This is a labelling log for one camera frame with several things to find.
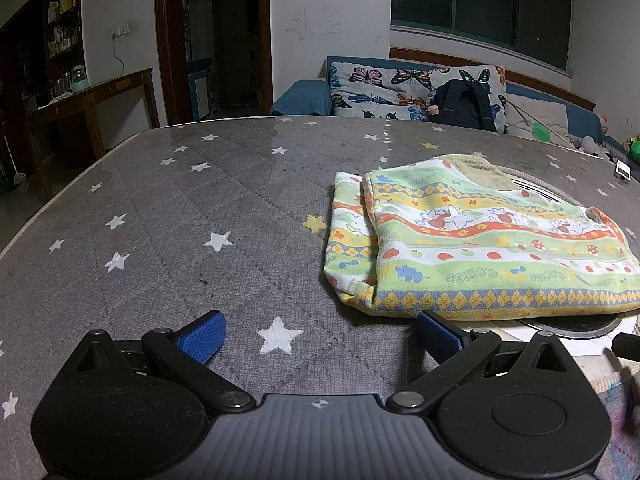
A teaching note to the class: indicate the pink plush toy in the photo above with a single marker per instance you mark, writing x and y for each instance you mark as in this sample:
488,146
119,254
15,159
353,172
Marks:
602,122

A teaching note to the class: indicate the wooden sofa back rail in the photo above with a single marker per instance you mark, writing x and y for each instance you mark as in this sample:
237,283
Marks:
550,87

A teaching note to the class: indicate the wooden desk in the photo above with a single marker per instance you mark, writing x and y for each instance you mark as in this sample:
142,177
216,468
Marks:
95,95

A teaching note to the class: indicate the blue sofa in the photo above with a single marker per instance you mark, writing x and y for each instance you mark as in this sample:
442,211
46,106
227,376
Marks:
305,97

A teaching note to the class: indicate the green round toy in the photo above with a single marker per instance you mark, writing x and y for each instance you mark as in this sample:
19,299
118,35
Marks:
635,150

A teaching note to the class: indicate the glass jar on table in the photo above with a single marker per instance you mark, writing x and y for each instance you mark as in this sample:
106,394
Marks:
79,79

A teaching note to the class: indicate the blue cabinet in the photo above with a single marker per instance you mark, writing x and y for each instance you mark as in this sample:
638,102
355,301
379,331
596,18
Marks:
200,85

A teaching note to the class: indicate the black and white plush toy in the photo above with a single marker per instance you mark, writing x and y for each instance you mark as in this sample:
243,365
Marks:
591,146

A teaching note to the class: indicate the green toy wand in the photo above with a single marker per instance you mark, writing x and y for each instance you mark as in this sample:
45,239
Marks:
540,132

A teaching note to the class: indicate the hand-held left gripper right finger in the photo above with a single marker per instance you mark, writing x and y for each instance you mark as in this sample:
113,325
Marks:
440,340

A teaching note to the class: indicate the grey star-print table cover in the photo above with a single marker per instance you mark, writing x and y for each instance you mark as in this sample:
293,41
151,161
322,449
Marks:
200,210

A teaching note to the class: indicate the wooden door frame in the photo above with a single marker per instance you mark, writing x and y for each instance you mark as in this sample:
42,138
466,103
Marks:
167,50

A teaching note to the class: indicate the dark window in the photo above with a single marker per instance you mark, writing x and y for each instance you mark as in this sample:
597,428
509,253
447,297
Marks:
480,0

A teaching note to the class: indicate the wooden shelf unit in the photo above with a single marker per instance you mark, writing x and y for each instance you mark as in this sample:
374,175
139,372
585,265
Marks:
50,45

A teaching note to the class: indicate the butterfly print pillow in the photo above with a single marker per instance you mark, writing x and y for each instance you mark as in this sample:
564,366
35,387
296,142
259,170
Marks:
375,87

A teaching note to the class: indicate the white wall socket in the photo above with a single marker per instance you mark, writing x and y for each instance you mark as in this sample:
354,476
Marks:
120,30

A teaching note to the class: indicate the striped cartoon-print pajama top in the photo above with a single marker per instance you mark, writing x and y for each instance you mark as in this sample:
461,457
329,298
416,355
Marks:
475,260

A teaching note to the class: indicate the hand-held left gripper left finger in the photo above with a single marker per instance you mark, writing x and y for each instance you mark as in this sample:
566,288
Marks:
202,340

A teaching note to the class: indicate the beige cushion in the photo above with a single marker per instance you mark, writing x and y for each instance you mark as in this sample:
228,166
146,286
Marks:
545,115

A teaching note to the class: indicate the white handheld device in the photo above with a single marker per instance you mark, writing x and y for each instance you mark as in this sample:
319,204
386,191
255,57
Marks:
622,170

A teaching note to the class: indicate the black backpack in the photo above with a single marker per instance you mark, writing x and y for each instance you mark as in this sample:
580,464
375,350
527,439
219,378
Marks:
462,107

